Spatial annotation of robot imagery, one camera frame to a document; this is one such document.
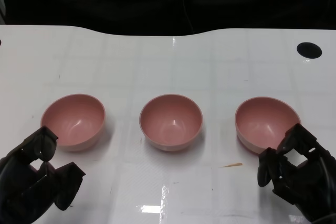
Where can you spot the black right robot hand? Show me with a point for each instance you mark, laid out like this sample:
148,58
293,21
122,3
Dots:
315,182

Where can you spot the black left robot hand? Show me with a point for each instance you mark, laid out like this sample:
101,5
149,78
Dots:
23,182

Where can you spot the pink plastic bowl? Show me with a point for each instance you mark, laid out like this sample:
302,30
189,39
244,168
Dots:
262,121
170,121
73,119

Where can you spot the thin tan wood sliver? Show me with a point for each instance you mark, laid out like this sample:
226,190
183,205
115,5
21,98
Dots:
233,165

